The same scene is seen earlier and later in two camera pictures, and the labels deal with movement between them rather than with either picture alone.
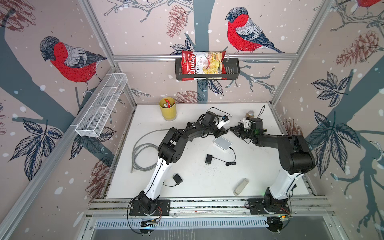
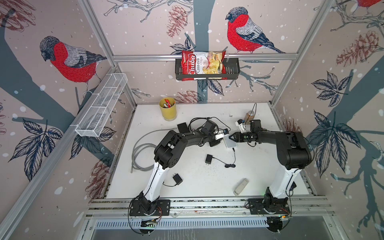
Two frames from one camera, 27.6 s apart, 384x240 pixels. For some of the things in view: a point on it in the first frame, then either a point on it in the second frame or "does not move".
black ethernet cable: (214, 107) → (207, 119)
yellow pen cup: (168, 106) does not move
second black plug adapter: (208, 159) does not move
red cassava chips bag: (203, 62) does not move
